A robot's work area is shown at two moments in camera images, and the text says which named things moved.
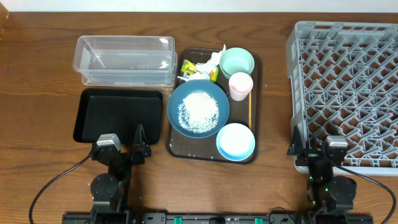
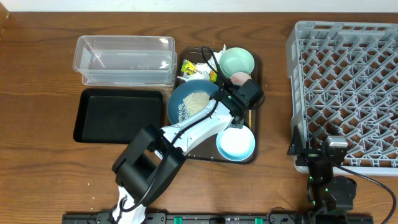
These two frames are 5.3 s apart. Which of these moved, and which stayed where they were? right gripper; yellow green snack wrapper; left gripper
Moved: left gripper
Stayed: right gripper; yellow green snack wrapper
